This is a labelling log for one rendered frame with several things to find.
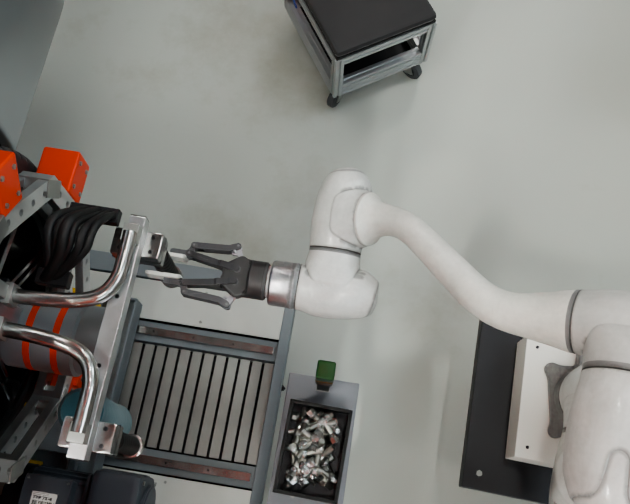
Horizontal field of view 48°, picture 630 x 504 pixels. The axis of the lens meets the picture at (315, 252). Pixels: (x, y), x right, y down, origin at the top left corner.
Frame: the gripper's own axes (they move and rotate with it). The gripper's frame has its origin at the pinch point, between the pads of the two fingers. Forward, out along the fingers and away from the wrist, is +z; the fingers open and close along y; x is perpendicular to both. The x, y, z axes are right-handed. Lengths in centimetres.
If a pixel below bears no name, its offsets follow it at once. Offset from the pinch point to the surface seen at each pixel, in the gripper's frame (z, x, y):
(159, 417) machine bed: 11, -77, -23
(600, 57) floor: -114, -83, 125
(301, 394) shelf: -29, -38, -15
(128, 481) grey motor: 7, -42, -41
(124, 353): 23, -67, -8
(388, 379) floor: -53, -83, -1
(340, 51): -24, -50, 88
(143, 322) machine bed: 22, -77, 3
